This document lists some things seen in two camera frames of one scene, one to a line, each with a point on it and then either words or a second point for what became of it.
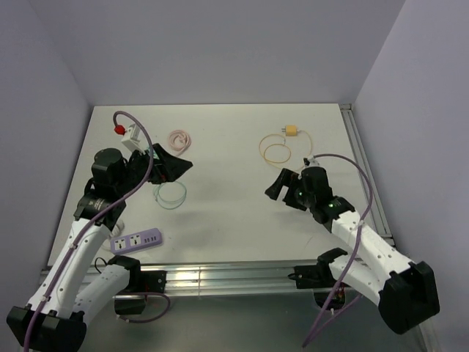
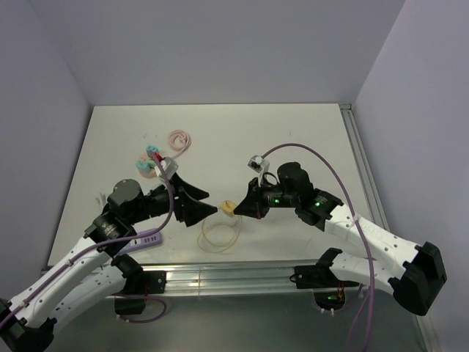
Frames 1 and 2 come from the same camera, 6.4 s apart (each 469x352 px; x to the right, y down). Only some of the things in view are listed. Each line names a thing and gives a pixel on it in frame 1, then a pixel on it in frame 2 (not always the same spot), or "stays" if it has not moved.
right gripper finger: (286, 177) to (251, 205)
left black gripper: (168, 168) to (191, 210)
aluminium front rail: (198, 279) stays
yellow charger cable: (270, 162) to (207, 246)
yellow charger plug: (290, 130) to (228, 205)
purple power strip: (136, 240) stays
